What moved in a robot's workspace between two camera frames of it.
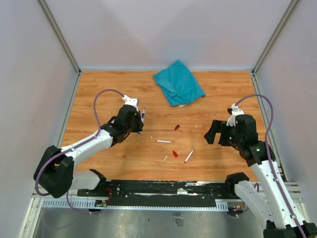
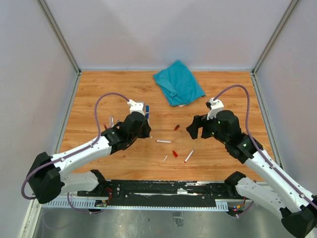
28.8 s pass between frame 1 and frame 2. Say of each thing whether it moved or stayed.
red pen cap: stayed
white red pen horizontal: stayed
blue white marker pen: moved
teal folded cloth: stayed
